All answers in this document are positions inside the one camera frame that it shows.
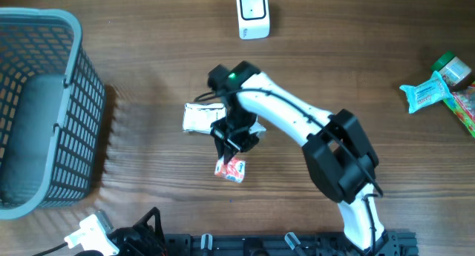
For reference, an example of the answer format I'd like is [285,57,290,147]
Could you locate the white pouch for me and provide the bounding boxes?
[183,103,226,134]

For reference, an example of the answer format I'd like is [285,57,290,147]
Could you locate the mint green wipes pack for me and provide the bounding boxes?
[399,71,452,114]

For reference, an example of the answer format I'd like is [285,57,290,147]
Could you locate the Haribo gummy worms bag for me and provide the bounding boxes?
[444,83,475,137]

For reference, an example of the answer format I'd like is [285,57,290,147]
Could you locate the red white small carton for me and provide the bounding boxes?
[214,157,246,183]

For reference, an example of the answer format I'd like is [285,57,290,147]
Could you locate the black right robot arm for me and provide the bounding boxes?
[207,61,387,255]

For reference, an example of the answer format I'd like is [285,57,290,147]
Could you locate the white barcode scanner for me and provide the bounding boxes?
[236,0,270,40]

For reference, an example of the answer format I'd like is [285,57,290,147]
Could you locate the green lid jar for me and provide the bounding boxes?
[430,51,474,91]

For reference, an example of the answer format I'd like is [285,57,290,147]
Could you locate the grey plastic mesh basket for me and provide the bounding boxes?
[1,7,106,220]

